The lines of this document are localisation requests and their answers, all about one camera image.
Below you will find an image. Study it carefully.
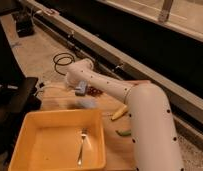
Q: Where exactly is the white dish brush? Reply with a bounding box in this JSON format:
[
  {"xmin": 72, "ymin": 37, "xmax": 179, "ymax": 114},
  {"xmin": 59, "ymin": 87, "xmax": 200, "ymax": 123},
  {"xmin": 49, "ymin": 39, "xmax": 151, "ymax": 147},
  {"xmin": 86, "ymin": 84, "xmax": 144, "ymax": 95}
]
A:
[{"xmin": 37, "ymin": 82, "xmax": 73, "ymax": 94}]

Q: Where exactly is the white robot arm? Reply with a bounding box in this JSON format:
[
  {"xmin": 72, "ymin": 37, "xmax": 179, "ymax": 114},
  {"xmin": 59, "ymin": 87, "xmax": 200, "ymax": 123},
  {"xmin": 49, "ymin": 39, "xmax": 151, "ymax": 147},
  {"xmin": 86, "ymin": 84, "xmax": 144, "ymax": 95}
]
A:
[{"xmin": 66, "ymin": 59, "xmax": 184, "ymax": 171}]

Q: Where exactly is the yellow plastic tray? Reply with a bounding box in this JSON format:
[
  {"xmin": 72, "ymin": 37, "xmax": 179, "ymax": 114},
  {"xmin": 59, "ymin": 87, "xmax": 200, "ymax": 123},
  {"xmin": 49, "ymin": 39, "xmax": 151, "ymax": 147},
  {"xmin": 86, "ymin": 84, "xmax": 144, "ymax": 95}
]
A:
[{"xmin": 8, "ymin": 109, "xmax": 106, "ymax": 171}]

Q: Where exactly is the dark red grape bunch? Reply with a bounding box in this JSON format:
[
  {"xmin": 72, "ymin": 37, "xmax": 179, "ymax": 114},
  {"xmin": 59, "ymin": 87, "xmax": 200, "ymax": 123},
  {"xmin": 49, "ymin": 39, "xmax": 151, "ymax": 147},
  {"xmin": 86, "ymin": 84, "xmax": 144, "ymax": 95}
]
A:
[{"xmin": 87, "ymin": 86, "xmax": 103, "ymax": 97}]

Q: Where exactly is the blue sponge block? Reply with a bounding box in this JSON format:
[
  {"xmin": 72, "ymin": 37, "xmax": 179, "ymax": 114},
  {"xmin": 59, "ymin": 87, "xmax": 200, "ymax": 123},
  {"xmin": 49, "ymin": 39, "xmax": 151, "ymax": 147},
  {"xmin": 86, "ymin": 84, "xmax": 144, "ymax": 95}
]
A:
[{"xmin": 75, "ymin": 81, "xmax": 87, "ymax": 96}]

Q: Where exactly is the silver metal fork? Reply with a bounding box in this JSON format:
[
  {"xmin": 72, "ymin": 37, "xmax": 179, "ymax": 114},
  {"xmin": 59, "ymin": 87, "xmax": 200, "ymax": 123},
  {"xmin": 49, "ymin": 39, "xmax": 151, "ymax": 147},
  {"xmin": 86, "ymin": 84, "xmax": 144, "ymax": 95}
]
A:
[{"xmin": 77, "ymin": 128, "xmax": 87, "ymax": 166}]

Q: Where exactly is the green chili pepper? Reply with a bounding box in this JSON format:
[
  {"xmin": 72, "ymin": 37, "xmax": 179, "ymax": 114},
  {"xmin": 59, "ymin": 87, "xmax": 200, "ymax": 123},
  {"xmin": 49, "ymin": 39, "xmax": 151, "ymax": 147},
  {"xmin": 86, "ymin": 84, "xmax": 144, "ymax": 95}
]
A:
[{"xmin": 115, "ymin": 130, "xmax": 131, "ymax": 137}]

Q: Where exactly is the wooden board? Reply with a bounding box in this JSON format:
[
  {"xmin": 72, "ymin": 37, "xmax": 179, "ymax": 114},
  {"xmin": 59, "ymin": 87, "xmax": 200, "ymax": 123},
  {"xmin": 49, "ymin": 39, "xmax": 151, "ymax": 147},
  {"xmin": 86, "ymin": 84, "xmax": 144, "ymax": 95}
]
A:
[{"xmin": 40, "ymin": 80, "xmax": 153, "ymax": 171}]

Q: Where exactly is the black chair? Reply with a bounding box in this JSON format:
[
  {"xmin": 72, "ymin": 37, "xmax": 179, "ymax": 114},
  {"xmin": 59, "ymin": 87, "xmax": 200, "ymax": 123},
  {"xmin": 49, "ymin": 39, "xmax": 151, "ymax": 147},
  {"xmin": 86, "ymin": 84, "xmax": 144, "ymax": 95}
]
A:
[{"xmin": 0, "ymin": 77, "xmax": 41, "ymax": 155}]

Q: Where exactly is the black box on floor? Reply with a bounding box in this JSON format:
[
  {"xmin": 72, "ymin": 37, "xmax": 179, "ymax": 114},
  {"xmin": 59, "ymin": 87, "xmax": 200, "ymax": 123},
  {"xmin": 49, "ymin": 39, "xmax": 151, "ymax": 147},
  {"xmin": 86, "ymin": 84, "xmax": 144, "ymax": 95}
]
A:
[{"xmin": 16, "ymin": 15, "xmax": 34, "ymax": 37}]

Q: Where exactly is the black cable loop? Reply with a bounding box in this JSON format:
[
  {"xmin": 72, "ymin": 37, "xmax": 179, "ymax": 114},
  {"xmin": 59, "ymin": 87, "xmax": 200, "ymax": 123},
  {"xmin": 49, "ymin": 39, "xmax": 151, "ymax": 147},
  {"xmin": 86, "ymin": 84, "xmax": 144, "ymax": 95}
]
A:
[{"xmin": 52, "ymin": 52, "xmax": 77, "ymax": 76}]

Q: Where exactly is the long metal rail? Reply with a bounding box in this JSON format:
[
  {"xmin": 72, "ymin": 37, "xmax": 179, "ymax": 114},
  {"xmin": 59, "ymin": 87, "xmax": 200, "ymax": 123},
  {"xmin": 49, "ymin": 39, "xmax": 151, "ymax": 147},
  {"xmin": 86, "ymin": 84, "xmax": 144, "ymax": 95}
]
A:
[{"xmin": 19, "ymin": 0, "xmax": 203, "ymax": 134}]

